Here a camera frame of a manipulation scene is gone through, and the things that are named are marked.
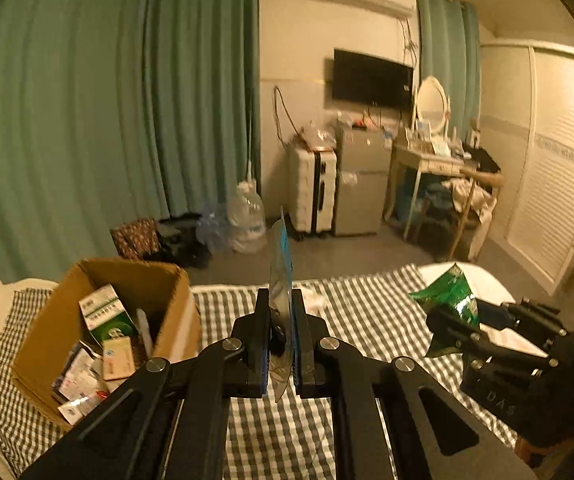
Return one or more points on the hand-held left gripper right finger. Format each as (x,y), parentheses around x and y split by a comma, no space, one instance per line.
(298,360)

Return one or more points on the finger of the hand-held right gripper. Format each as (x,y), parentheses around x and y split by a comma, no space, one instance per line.
(449,327)
(494,316)

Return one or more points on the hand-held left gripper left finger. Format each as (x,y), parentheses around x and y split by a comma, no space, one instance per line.
(265,360)

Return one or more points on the green snack packet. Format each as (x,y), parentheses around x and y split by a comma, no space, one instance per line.
(447,290)

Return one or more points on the blue foil packet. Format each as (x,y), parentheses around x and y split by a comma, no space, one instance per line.
(282,270)

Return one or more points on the large cardboard box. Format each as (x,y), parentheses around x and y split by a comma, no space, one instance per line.
(177,320)

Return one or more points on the grey phone case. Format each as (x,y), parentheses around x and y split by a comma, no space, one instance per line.
(143,330)

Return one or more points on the green white medicine box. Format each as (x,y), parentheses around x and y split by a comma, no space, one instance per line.
(109,317)

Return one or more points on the pile of small medicine packets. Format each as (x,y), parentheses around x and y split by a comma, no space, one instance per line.
(77,385)

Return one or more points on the white bed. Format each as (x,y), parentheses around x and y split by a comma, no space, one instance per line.
(497,290)

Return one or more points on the grey white checked blanket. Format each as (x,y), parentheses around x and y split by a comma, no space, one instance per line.
(367,300)

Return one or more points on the cream clothes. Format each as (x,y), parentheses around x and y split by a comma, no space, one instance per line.
(472,200)

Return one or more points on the dark blue cloth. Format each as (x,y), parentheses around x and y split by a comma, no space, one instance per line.
(439,195)

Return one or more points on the wooden chair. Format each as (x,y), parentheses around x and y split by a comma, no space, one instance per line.
(487,178)

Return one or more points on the pack of small water bottles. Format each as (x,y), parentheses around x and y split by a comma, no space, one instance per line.
(214,230)

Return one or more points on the large clear water bottle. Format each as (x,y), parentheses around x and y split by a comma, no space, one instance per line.
(247,220)

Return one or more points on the pile of black shoes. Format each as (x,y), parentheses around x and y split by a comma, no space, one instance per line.
(182,245)

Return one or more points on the black cloth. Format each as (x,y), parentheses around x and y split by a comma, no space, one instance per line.
(484,160)

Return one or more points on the white louvred wardrobe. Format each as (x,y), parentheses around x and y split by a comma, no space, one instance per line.
(557,160)

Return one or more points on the silver two-door fridge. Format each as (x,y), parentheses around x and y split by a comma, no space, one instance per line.
(359,185)

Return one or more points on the white vanity table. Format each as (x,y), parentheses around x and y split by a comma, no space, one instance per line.
(427,160)

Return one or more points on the white suitcase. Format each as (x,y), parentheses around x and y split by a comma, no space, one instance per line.
(302,190)

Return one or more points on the brown patterned bag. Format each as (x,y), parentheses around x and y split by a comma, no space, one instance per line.
(134,240)

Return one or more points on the white pole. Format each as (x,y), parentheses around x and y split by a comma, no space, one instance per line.
(252,160)

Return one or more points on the white oval mirror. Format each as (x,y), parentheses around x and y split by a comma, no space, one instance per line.
(431,102)

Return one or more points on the small things on fridge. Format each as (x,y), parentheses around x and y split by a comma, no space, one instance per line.
(362,121)

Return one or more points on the clear plastic bag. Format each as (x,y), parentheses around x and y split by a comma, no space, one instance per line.
(317,135)

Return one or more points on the narrow green curtain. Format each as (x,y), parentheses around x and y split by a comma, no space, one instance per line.
(447,50)

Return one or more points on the wide green curtain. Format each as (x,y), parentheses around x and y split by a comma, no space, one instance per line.
(92,110)

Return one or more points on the black wall television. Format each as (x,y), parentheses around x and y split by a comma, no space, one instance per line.
(372,80)

